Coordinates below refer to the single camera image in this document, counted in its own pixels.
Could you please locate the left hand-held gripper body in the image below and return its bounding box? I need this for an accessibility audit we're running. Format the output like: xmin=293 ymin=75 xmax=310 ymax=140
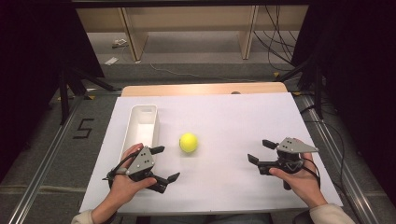
xmin=125 ymin=145 xmax=157 ymax=184

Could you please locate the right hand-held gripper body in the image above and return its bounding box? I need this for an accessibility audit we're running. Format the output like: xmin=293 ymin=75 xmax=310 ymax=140
xmin=270 ymin=136 xmax=319 ymax=191

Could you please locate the white plastic bin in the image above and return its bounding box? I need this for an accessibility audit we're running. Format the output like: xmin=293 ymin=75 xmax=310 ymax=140
xmin=120 ymin=104 xmax=161 ymax=162

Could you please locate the yellow tennis ball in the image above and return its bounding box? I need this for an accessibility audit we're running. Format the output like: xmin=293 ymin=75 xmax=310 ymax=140
xmin=178 ymin=133 xmax=199 ymax=154

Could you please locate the person's left hand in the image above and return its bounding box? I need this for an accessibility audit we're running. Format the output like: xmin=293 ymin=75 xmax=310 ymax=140
xmin=106 ymin=143 xmax=158 ymax=208

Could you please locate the person's right hand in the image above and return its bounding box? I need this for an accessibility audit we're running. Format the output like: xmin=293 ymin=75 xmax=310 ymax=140
xmin=269 ymin=152 xmax=329 ymax=209

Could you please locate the white table mat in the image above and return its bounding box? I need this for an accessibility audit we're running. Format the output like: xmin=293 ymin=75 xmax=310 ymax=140
xmin=78 ymin=91 xmax=344 ymax=216

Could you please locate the dark chair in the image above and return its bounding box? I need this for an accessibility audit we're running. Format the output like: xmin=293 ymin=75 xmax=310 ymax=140
xmin=292 ymin=208 xmax=316 ymax=224

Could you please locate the black tape floor mark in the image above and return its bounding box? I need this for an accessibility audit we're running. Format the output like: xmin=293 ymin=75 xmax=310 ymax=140
xmin=73 ymin=118 xmax=95 ymax=140

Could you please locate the black metal stand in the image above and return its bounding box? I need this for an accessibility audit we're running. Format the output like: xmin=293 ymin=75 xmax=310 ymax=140
xmin=274 ymin=57 xmax=325 ymax=120
xmin=57 ymin=66 xmax=118 ymax=125

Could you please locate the black curtain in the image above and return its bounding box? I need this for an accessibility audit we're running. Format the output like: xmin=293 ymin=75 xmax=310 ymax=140
xmin=0 ymin=0 xmax=106 ymax=185
xmin=290 ymin=0 xmax=396 ymax=200

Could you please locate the small white floor device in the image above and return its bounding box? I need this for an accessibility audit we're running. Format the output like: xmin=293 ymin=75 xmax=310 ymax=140
xmin=111 ymin=38 xmax=129 ymax=49

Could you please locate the light wooden desk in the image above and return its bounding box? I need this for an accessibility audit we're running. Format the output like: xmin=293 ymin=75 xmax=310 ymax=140
xmin=76 ymin=5 xmax=309 ymax=62

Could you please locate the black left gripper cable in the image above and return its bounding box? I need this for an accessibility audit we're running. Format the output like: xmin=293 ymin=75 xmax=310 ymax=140
xmin=102 ymin=148 xmax=143 ymax=189

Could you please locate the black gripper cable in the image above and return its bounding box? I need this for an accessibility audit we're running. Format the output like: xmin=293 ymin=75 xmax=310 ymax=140
xmin=102 ymin=148 xmax=143 ymax=189
xmin=300 ymin=157 xmax=321 ymax=189

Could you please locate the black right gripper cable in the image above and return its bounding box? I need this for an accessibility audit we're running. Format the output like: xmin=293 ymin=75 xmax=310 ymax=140
xmin=300 ymin=157 xmax=321 ymax=189

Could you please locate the thin black floor cable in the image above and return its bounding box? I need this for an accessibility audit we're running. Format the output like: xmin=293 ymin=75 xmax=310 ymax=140
xmin=300 ymin=104 xmax=362 ymax=224

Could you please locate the aluminium floor rail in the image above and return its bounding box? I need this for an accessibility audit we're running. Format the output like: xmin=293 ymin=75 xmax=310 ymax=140
xmin=7 ymin=92 xmax=92 ymax=224
xmin=300 ymin=94 xmax=379 ymax=224

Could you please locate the white floor cable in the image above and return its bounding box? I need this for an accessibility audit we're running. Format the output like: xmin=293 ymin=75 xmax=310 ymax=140
xmin=149 ymin=63 xmax=260 ymax=83

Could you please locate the bundle of black cables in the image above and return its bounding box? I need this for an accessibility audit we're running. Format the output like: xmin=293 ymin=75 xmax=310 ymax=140
xmin=252 ymin=4 xmax=300 ymax=72

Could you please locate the black frame bar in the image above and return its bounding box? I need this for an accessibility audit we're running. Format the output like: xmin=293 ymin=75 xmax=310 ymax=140
xmin=71 ymin=0 xmax=312 ymax=7

